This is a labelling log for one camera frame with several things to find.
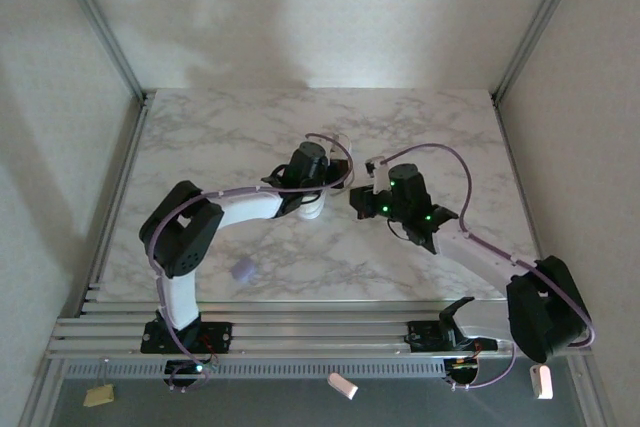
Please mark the clear plastic bottle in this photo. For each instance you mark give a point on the clear plastic bottle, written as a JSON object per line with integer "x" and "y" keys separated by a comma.
{"x": 312, "y": 209}

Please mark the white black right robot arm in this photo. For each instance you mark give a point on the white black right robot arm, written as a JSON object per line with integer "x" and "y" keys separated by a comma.
{"x": 545, "y": 307}

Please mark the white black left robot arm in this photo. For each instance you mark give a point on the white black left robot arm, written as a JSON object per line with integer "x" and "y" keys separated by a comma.
{"x": 245, "y": 209}

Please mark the small lavender block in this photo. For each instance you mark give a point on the small lavender block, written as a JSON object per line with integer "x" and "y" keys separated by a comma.
{"x": 243, "y": 270}

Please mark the small white plastic piece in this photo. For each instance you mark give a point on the small white plastic piece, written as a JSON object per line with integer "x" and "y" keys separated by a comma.
{"x": 342, "y": 386}

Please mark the white rectangular plastic device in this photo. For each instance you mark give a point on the white rectangular plastic device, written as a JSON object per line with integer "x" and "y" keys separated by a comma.
{"x": 541, "y": 382}

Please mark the yellow paper tag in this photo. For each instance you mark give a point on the yellow paper tag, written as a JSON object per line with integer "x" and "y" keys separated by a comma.
{"x": 99, "y": 395}

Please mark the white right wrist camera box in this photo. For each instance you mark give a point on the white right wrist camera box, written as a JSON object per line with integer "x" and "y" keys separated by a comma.
{"x": 380, "y": 179}

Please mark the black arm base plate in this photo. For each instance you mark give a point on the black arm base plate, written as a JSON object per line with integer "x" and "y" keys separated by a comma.
{"x": 220, "y": 337}
{"x": 420, "y": 337}

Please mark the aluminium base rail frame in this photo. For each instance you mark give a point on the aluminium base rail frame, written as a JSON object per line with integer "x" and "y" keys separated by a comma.
{"x": 320, "y": 332}

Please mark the aluminium side rail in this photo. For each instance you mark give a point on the aluminium side rail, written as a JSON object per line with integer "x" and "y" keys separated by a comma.
{"x": 120, "y": 197}

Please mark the aluminium frame post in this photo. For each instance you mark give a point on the aluminium frame post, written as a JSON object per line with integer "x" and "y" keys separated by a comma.
{"x": 100, "y": 27}
{"x": 540, "y": 22}

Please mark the aluminium frame leg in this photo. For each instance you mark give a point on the aluminium frame leg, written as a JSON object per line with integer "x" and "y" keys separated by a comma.
{"x": 595, "y": 397}
{"x": 42, "y": 397}

